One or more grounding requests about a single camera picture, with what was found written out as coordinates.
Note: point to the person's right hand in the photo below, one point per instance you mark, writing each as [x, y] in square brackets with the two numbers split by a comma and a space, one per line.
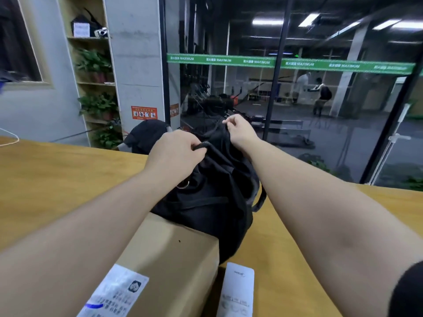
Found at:
[241, 132]

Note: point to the person's left hand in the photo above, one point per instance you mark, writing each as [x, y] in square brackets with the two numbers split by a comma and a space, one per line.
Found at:
[175, 158]

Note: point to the black fabric bag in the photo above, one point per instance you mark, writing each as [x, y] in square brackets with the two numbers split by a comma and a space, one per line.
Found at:
[218, 194]

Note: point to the brown cardboard box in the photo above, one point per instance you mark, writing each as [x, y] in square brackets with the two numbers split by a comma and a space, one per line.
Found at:
[178, 267]

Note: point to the white remote control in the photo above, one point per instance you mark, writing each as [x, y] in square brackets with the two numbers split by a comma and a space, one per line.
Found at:
[236, 293]

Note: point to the person's left forearm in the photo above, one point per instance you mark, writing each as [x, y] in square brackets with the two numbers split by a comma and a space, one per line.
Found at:
[72, 241]

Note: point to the person's right forearm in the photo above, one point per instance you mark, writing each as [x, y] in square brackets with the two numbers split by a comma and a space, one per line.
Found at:
[330, 227]

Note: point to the person's black sleeve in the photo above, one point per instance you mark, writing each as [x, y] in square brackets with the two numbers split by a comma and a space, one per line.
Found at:
[408, 293]

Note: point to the black exercise machine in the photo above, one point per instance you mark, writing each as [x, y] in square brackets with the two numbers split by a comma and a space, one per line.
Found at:
[214, 103]

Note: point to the small orange door sign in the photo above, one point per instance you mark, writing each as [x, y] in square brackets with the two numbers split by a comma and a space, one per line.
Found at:
[174, 110]

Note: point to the grey chair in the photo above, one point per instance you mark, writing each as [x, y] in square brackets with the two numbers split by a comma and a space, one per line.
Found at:
[124, 147]

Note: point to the potted green plant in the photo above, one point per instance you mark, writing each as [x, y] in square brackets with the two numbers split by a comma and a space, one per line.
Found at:
[109, 136]
[94, 64]
[99, 105]

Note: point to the green leafy plant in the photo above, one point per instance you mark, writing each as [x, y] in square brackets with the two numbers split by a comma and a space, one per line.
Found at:
[414, 184]
[319, 165]

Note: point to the green glass marking strip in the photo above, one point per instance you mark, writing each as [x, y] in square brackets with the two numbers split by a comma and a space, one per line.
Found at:
[314, 65]

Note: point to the wooden table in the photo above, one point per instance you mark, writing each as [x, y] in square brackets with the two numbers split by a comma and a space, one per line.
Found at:
[49, 174]

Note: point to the white plant shelf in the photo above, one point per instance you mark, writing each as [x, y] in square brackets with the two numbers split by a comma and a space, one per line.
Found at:
[64, 16]

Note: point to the orange wall safety sign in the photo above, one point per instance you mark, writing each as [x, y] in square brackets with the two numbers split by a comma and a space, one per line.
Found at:
[144, 113]

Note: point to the wooden window frame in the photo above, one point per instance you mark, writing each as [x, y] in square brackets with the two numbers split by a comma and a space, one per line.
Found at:
[46, 62]

